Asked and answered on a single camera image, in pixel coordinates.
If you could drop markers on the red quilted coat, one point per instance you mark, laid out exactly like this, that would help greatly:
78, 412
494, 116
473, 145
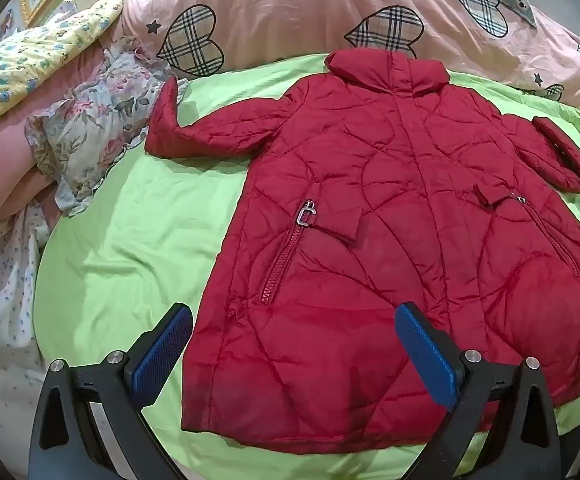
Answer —
370, 185

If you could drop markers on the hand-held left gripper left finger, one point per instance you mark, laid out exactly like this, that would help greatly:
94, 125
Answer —
162, 347

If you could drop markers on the yellow floral quilt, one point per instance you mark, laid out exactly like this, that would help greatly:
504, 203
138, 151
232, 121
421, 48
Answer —
29, 55

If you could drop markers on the floral ruffled cloth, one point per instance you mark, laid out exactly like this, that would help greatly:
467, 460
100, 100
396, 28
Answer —
89, 130

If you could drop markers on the light green bedsheet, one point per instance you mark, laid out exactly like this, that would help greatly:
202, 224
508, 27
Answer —
144, 220

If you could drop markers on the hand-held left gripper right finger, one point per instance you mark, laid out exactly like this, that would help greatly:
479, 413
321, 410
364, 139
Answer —
425, 355

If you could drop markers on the pink duvet with plaid hearts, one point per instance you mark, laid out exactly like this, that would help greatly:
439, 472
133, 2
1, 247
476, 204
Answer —
280, 10

